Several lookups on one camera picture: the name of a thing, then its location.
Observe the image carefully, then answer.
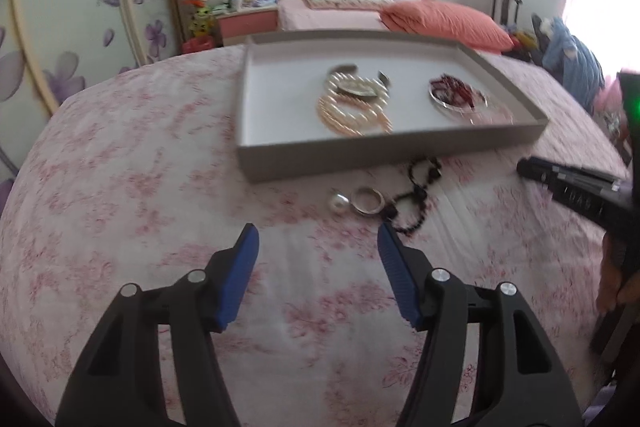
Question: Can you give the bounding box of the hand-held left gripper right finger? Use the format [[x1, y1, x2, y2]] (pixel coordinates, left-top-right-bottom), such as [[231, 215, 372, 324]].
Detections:
[[376, 223, 583, 427]]

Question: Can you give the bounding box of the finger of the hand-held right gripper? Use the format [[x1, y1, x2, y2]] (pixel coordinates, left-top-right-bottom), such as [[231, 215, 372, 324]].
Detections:
[[516, 157, 626, 192]]

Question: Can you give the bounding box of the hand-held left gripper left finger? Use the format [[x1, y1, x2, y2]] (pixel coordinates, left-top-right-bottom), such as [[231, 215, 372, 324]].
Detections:
[[54, 223, 260, 427]]

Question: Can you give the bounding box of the silver ring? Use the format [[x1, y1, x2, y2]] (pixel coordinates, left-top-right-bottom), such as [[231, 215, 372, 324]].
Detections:
[[351, 186, 387, 215]]

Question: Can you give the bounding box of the black bead bracelet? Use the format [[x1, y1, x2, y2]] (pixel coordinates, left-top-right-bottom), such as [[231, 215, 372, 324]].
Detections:
[[389, 157, 445, 238]]

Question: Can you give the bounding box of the translucent pink bead bracelet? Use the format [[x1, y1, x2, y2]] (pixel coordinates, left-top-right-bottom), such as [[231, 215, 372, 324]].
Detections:
[[467, 99, 516, 126]]

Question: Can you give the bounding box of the single white pearl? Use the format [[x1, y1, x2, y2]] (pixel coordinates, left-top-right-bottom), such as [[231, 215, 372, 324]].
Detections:
[[327, 192, 352, 215]]

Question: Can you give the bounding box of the dark red bead bracelet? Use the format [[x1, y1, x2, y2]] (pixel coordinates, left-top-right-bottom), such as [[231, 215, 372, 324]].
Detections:
[[428, 77, 490, 114], [431, 74, 476, 108]]

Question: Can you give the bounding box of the grey shallow tray box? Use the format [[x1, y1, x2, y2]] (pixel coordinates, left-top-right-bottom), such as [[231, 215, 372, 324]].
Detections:
[[235, 29, 551, 184]]

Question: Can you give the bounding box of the silver cuff bracelet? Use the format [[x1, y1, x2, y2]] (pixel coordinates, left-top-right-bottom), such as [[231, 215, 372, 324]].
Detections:
[[327, 64, 391, 100]]

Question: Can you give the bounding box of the white pearl bracelet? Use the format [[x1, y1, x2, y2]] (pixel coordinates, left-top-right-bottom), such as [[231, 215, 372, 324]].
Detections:
[[325, 74, 391, 108]]

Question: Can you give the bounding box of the person's right hand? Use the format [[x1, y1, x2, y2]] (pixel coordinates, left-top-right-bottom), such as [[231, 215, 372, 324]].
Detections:
[[597, 232, 640, 314]]

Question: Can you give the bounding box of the pink floral cloth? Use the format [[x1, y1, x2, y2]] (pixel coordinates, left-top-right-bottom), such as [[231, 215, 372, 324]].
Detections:
[[0, 42, 631, 427]]

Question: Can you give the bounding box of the blue plush clothing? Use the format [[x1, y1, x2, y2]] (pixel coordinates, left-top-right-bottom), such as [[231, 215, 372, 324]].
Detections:
[[542, 17, 606, 100]]

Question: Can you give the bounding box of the dark wooden chair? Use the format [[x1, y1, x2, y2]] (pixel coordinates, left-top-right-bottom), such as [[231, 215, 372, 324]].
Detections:
[[491, 0, 523, 32]]

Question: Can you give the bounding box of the orange pillow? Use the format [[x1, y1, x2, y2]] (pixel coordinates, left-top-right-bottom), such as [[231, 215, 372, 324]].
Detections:
[[380, 1, 516, 55]]

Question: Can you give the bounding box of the pink nightstand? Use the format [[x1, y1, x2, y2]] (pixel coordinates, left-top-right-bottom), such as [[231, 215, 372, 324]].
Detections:
[[215, 4, 279, 48]]

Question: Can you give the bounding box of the pink bed mattress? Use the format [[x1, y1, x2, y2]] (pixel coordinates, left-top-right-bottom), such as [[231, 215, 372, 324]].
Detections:
[[277, 0, 396, 32]]

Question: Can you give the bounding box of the sliding wardrobe with purple flowers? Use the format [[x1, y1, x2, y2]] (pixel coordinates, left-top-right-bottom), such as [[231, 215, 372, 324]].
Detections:
[[0, 0, 186, 178]]

